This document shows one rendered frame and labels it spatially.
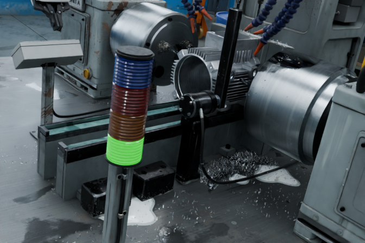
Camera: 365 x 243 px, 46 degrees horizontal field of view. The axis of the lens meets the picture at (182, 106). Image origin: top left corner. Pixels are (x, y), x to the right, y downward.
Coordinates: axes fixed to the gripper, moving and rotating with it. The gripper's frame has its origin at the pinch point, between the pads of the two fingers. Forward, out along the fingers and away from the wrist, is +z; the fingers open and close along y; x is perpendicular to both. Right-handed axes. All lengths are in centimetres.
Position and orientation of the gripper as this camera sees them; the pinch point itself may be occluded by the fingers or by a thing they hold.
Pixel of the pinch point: (56, 22)
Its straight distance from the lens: 128.7
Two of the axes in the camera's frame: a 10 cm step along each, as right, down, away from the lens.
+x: -6.1, 2.8, 7.4
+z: 2.9, 9.5, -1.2
